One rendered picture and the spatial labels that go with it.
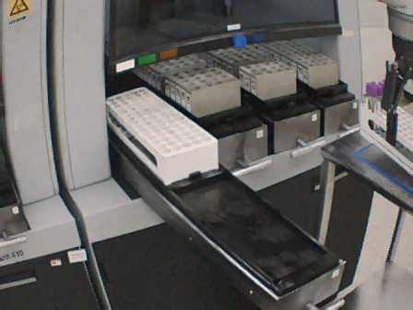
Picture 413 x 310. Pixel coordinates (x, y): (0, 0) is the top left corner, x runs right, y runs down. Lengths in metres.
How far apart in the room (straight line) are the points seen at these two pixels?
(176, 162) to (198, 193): 0.06
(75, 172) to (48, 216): 0.12
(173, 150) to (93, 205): 0.21
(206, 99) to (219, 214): 0.32
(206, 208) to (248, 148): 0.27
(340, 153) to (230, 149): 0.24
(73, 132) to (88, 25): 0.23
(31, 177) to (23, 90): 0.19
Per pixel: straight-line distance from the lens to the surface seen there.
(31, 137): 1.12
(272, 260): 0.88
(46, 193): 1.18
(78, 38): 1.08
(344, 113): 1.40
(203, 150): 1.05
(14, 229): 1.09
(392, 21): 0.98
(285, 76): 1.34
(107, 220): 1.16
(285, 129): 1.28
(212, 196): 1.03
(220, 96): 1.25
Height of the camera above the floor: 1.36
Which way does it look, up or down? 29 degrees down
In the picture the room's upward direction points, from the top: 2 degrees counter-clockwise
